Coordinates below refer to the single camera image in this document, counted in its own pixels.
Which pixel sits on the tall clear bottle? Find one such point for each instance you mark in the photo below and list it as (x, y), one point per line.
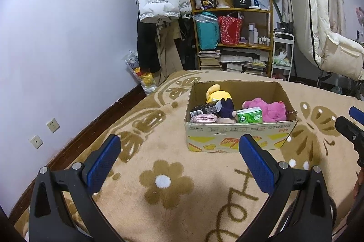
(250, 33)

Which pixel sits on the green tissue packet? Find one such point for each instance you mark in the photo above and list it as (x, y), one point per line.
(250, 115)

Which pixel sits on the white trolley cart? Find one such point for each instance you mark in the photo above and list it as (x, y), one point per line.
(291, 54)

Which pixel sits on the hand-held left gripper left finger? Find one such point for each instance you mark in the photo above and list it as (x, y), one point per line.
(102, 165)

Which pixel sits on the row of small bottles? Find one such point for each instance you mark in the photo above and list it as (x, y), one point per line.
(264, 41)

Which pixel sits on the person's right hand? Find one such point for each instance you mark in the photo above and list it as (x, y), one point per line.
(360, 185)

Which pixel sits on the pink plush toy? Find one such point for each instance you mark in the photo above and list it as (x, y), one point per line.
(270, 111)

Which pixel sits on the printed cardboard box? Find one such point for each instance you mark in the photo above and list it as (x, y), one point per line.
(241, 134)

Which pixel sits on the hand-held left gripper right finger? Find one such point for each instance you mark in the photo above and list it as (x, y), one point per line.
(256, 168)

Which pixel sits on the stack of books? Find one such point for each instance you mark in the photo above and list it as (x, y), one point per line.
(209, 60)

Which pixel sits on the black hanging garment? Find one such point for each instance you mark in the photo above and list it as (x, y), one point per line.
(146, 46)

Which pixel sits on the pile of books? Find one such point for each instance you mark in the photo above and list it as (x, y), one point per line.
(244, 63)

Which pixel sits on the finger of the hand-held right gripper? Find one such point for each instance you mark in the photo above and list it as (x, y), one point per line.
(349, 131)
(357, 114)

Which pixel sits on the cream puffer coat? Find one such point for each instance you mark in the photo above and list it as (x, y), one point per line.
(321, 20)

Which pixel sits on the white wall socket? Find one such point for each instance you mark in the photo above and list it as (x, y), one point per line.
(36, 141)
(52, 125)

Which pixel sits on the wooden shelf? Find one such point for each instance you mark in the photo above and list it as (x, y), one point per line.
(230, 11)

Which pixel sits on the plastic bag of toys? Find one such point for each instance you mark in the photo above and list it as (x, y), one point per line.
(139, 71)

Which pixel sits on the yellow plush toy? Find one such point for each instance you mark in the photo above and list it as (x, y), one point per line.
(219, 95)

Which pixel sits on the beige flower rug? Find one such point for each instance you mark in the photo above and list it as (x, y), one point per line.
(170, 216)

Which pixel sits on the pink knitted cloth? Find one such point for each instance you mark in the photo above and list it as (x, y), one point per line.
(203, 118)

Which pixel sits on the black carton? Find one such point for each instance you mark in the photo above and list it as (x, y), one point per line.
(204, 110)

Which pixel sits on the black hanging jacket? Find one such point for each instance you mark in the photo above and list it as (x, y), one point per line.
(187, 40)

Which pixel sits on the beige hanging coat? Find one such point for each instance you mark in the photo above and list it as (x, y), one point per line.
(170, 54)

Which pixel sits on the teal bag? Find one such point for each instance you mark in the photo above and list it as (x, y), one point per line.
(207, 31)

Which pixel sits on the soft items in cart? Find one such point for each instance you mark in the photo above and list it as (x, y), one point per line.
(280, 56)

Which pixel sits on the red patterned bag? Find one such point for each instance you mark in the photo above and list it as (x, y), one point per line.
(230, 30)

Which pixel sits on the white and dark plush toy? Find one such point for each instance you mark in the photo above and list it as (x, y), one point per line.
(226, 108)

